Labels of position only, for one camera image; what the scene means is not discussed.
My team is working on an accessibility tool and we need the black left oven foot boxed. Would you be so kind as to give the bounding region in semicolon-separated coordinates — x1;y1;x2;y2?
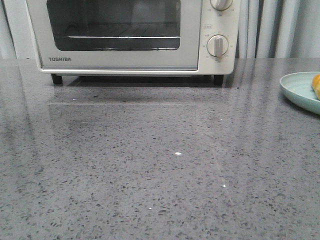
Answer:
51;74;63;85

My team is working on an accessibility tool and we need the upper beige oven knob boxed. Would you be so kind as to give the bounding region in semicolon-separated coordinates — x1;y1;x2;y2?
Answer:
210;0;233;11

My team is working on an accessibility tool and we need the glass oven door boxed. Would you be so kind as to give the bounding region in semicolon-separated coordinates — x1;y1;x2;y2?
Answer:
26;0;202;70

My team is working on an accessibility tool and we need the metal wire oven rack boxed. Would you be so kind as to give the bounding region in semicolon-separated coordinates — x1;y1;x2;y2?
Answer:
56;22;181;39

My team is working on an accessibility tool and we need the black right oven foot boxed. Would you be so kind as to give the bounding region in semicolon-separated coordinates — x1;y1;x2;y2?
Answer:
213;74;225;86

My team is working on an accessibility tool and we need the lower beige oven knob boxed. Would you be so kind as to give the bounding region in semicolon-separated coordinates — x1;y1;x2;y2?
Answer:
206;34;229;58

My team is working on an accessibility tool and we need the golden croissant bread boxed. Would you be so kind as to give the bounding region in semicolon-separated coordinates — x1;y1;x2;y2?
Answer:
311;74;320;100

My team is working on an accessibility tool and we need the light green plate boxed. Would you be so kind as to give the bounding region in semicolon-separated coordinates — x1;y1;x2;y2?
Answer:
279;71;320;115

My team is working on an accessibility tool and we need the white Toshiba toaster oven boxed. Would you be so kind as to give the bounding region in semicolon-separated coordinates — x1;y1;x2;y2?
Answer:
25;0;241;77

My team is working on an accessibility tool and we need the beige oven knob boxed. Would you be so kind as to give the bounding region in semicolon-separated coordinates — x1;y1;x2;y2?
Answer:
210;0;233;11
206;34;229;58

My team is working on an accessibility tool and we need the black oven foot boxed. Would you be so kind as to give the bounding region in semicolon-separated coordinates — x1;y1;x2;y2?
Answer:
51;74;63;85
213;74;225;86

